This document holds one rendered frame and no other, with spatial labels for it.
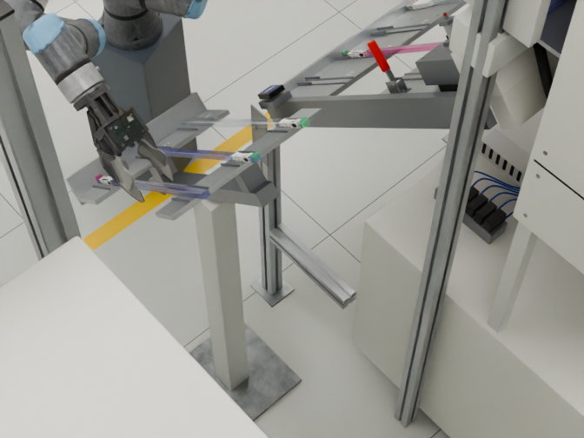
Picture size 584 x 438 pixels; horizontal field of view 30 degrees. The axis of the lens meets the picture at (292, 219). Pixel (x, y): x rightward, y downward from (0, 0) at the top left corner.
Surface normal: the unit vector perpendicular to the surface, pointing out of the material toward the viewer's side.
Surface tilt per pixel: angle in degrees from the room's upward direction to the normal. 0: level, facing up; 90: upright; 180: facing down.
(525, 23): 90
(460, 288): 0
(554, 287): 0
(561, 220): 90
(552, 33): 0
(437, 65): 90
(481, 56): 90
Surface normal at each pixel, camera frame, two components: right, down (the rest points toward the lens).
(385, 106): -0.74, 0.55
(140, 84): -0.47, 0.73
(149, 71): 0.88, 0.40
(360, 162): 0.00, -0.55
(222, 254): 0.67, 0.62
